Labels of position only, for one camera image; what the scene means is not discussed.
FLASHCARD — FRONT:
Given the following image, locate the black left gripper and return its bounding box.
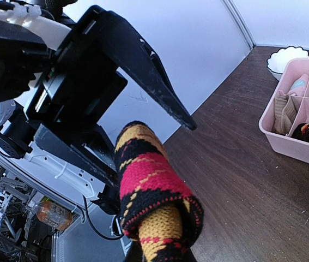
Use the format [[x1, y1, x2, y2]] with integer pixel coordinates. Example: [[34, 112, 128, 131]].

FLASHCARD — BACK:
[[0, 5, 197, 188]]

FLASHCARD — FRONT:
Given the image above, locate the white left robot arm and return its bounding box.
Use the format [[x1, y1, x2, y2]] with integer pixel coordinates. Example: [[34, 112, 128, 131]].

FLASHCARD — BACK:
[[0, 1, 196, 214]]

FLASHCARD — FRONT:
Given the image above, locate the pink and mint rolled sock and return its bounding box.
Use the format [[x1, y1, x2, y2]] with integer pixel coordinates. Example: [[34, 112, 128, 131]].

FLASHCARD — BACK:
[[288, 74, 309, 97]]

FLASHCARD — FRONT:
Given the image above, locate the white scalloped ceramic bowl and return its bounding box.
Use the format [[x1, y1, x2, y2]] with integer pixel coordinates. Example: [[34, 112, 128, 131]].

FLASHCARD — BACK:
[[267, 46, 309, 81]]

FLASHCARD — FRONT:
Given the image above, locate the left aluminium frame post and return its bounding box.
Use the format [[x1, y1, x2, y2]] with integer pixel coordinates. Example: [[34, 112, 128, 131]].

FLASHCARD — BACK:
[[221, 0, 256, 50]]

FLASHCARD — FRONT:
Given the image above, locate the black red argyle sock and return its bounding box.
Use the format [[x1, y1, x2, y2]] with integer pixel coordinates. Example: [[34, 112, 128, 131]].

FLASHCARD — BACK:
[[114, 121, 204, 261]]

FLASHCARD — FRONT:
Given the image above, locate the pink divided organizer tray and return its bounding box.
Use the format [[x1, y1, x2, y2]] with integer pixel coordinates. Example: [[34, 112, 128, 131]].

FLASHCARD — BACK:
[[259, 58, 309, 164]]

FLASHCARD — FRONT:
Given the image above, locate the black sock in tray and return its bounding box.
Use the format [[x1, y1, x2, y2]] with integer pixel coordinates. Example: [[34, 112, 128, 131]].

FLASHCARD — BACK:
[[291, 123, 309, 143]]

